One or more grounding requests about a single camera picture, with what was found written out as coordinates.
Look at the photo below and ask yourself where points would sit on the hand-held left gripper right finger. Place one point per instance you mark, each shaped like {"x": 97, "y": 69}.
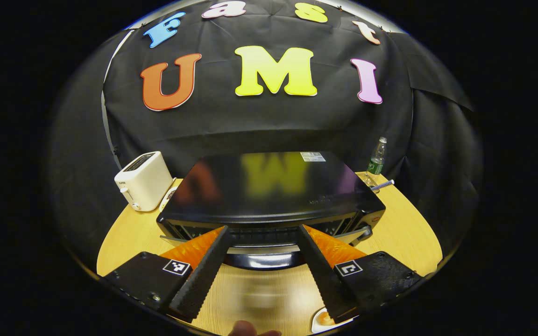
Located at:
{"x": 322, "y": 275}

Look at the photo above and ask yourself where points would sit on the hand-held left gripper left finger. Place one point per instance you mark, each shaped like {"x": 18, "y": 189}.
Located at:
{"x": 203, "y": 275}

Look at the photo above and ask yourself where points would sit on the golden bread roll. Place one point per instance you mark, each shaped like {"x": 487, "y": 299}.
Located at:
{"x": 326, "y": 319}

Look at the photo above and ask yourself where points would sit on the black electric oven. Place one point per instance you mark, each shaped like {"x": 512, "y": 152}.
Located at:
{"x": 269, "y": 191}

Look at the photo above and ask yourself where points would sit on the white square plate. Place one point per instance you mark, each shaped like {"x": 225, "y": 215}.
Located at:
{"x": 316, "y": 326}

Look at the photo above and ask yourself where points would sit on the small ribbed stick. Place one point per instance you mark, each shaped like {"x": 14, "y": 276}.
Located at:
{"x": 383, "y": 185}

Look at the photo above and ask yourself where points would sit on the white toaster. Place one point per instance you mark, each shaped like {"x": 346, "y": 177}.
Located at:
{"x": 145, "y": 182}

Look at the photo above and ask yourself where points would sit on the clear plastic bottle green label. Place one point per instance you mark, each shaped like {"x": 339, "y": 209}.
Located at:
{"x": 376, "y": 161}

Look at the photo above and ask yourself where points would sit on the black backdrop cloth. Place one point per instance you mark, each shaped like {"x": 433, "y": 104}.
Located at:
{"x": 259, "y": 119}

